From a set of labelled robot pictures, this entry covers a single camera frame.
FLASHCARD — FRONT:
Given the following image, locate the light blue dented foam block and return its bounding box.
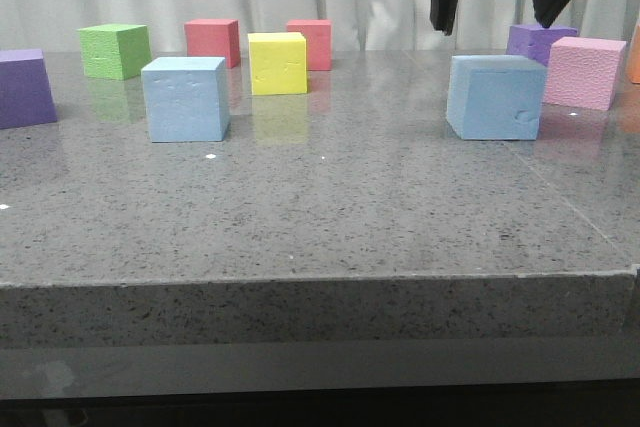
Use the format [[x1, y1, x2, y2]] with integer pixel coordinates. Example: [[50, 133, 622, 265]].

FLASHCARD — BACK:
[[446, 55, 547, 140]]

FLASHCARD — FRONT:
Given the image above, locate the purple foam block right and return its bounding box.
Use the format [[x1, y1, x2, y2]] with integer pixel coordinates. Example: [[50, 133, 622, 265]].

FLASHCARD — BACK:
[[506, 24, 579, 66]]

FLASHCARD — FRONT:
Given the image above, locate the purple foam block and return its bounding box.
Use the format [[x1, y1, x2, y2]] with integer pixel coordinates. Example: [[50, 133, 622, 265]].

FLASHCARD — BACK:
[[1, 49, 57, 129], [506, 24, 579, 66]]

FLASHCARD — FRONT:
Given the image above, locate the pink foam block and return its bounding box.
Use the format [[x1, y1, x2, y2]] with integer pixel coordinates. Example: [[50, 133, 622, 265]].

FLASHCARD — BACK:
[[543, 37, 627, 111]]

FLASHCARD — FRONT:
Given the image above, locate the orange foam block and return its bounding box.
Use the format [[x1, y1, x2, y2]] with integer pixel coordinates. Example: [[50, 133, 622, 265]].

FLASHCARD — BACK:
[[626, 23, 640, 84]]

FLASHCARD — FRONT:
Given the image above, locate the red foam block rear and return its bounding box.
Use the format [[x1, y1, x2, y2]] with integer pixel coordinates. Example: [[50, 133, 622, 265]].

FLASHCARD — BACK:
[[286, 19, 332, 71]]

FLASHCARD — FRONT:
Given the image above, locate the red foam block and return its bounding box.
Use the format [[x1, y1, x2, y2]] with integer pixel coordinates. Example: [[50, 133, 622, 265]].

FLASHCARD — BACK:
[[184, 19, 241, 69], [286, 19, 332, 71]]

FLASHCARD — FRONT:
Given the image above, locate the yellow foam block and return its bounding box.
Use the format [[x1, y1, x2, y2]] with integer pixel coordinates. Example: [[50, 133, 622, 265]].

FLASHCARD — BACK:
[[248, 32, 308, 95]]

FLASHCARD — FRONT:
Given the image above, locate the red foam block left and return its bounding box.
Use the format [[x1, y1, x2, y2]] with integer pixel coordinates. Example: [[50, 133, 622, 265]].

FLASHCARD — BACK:
[[184, 19, 241, 69]]

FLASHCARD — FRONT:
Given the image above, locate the green foam block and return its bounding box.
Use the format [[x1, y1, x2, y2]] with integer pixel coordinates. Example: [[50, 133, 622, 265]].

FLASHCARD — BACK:
[[78, 23, 152, 80]]

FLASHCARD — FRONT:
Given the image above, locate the purple foam block left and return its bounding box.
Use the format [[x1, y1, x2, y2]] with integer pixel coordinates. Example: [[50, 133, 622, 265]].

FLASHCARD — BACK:
[[1, 49, 57, 129]]

